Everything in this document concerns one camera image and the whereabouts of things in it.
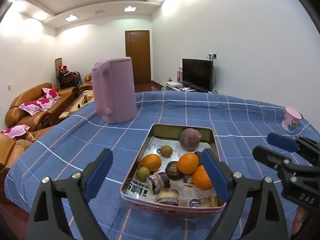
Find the printed paper leaflet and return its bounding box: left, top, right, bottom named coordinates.
left=122, top=137, right=223, bottom=209

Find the blue checked tablecloth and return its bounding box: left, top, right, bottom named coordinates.
left=4, top=90, right=320, bottom=240

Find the dark wrinkled passion fruit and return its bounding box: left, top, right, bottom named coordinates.
left=165, top=161, right=184, bottom=181

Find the wooden coffee table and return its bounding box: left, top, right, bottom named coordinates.
left=59, top=90, right=94, bottom=120

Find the long brown leather sofa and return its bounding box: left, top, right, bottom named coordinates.
left=5, top=83, right=78, bottom=132

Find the wall power socket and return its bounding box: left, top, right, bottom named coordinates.
left=207, top=53, right=217, bottom=61

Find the black television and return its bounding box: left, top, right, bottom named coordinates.
left=182, top=59, right=215, bottom=92

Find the dark dried fruit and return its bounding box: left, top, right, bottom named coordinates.
left=194, top=151, right=202, bottom=165

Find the brown wooden door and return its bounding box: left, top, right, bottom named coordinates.
left=125, top=30, right=151, bottom=85

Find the pink metal tin box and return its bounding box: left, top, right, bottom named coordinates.
left=120, top=124, right=225, bottom=218

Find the large orange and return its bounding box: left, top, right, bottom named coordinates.
left=191, top=165, right=213, bottom=191

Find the pink electric kettle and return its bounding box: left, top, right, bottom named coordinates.
left=91, top=57, right=137, bottom=124

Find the purple passion fruit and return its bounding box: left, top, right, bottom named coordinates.
left=179, top=128, right=202, bottom=151

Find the dark cluttered shelf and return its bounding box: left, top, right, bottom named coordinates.
left=55, top=58, right=82, bottom=89

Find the yellow-green longan fruit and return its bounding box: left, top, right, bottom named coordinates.
left=159, top=145, right=173, bottom=158

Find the near brown leather sofa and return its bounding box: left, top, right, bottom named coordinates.
left=1, top=126, right=53, bottom=183

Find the pink cartoon mug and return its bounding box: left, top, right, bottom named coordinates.
left=281, top=107, right=302, bottom=133

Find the pink floral cushion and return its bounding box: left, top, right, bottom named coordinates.
left=42, top=87, right=60, bottom=100
left=1, top=125, right=30, bottom=139
left=18, top=98, right=56, bottom=116

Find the small orange mandarin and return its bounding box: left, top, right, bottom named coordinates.
left=177, top=153, right=199, bottom=175

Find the brown leather armchair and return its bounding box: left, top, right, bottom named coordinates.
left=78, top=73, right=93, bottom=95

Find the right hand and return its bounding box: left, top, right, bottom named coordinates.
left=292, top=206, right=309, bottom=235

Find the white tv stand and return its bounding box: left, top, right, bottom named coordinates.
left=163, top=81, right=195, bottom=92

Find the purple sweet potato slice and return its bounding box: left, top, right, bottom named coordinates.
left=146, top=172, right=170, bottom=195

